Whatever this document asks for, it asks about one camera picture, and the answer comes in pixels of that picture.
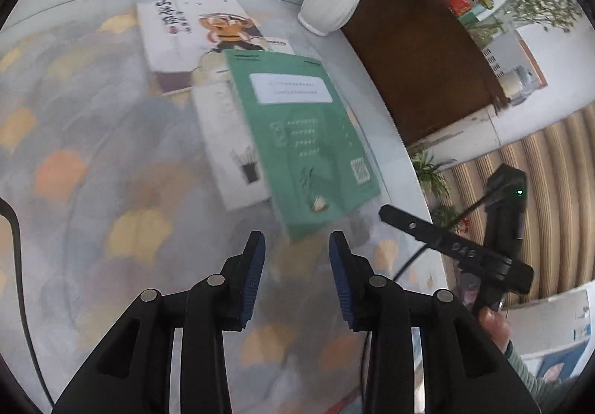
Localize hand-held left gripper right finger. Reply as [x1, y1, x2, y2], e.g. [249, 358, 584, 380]
[328, 230, 542, 414]

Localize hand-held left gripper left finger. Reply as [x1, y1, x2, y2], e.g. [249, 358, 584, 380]
[52, 230, 267, 414]

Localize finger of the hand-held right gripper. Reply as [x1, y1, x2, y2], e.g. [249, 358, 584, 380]
[379, 204, 455, 253]

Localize teal green book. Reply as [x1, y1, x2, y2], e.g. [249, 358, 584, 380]
[223, 49, 382, 243]

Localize person's right forearm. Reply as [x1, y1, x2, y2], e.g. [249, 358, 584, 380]
[504, 342, 575, 412]

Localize person's right hand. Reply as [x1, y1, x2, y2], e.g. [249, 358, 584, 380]
[478, 306, 513, 355]

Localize green potted plant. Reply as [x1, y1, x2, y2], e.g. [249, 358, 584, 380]
[409, 140, 471, 230]

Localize white book with ink plant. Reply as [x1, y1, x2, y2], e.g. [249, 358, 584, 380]
[190, 70, 275, 213]

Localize white bottle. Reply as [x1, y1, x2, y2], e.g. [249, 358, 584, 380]
[499, 65, 535, 104]

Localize brown wooden cabinet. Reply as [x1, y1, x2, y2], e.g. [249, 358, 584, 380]
[341, 0, 505, 150]

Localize white plastic basket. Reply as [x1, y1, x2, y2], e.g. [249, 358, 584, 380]
[479, 30, 549, 104]

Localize teal box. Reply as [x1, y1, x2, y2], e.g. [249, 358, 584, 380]
[462, 7, 494, 28]

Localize glass vase with green sprigs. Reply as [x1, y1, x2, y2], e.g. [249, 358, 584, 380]
[474, 0, 584, 48]

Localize red jar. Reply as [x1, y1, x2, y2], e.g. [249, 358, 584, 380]
[441, 0, 474, 17]

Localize white ribbed vase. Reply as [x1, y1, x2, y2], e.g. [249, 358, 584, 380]
[297, 0, 382, 38]

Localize white book with monkey figure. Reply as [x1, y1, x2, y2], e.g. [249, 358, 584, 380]
[136, 0, 296, 95]

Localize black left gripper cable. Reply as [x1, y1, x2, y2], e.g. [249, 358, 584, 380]
[0, 198, 52, 410]

